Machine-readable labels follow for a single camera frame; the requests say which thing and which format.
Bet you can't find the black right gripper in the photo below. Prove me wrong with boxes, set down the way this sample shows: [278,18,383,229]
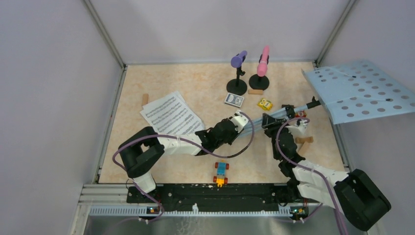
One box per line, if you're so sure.
[261,114,293,160]

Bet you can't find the light blue music stand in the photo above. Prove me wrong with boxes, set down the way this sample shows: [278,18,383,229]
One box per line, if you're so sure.
[241,59,415,139]

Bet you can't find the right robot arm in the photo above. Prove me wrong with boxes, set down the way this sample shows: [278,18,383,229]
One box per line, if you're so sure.
[261,114,392,235]

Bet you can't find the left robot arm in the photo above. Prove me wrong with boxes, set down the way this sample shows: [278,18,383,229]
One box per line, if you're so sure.
[115,114,251,202]

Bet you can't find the yellow owl number block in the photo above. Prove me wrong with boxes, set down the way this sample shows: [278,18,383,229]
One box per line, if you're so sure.
[257,98,273,111]

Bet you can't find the light wooden block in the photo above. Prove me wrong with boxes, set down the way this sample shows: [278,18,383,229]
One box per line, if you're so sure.
[248,89,263,95]

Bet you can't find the blue playing card box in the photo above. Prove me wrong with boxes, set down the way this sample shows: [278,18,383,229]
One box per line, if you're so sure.
[224,93,244,108]

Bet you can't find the red owl number block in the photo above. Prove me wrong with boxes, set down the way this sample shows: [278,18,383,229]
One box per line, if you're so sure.
[295,111,307,118]

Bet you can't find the blue toy brick car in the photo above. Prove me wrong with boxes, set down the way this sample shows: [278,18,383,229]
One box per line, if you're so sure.
[213,161,230,188]

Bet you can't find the black right microphone stand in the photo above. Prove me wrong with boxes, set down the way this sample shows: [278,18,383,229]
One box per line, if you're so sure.
[249,74,270,90]

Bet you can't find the black microphone stand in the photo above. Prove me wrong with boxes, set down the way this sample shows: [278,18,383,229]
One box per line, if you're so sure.
[249,74,270,90]
[226,67,248,96]

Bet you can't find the black left microphone stand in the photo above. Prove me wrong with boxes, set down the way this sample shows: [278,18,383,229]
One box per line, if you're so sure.
[226,67,248,96]

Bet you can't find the wooden block right side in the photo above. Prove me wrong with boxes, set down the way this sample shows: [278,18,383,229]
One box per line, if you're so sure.
[298,142,310,156]

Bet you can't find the pink toy microphone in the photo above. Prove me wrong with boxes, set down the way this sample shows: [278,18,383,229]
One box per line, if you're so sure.
[257,45,270,77]

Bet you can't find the purple toy microphone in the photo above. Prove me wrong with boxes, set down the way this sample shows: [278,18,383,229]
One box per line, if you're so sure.
[231,50,248,69]

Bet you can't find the wooden block far left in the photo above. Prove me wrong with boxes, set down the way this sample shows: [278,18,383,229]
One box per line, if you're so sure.
[141,94,149,107]

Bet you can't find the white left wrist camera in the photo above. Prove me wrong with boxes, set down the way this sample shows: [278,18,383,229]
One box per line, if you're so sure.
[230,110,249,133]

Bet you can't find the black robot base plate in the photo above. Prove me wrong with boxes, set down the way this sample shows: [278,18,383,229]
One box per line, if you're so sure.
[126,183,312,217]

